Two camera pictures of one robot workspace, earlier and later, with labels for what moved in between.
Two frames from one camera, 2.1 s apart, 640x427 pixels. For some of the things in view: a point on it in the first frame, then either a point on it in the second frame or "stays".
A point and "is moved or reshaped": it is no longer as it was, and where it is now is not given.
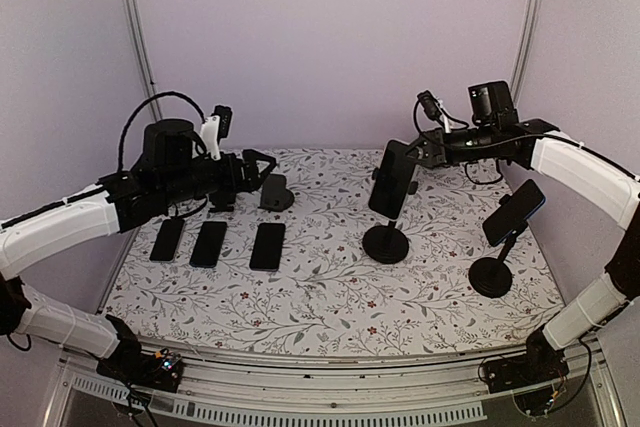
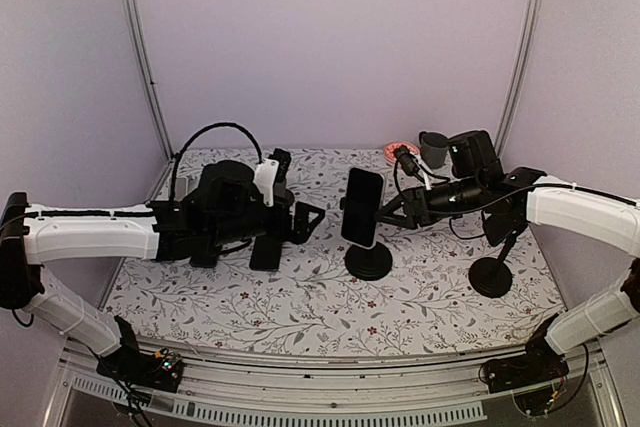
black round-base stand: x=388 y=244 to x=365 y=263
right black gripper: x=437 y=151 to x=408 y=220
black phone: x=267 y=251 stays
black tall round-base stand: x=490 y=276 stays
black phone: x=392 y=178 is moved or reshaped
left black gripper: x=251 y=181 to x=300 y=231
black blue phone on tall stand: x=513 y=211 stays
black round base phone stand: x=274 y=193 stays
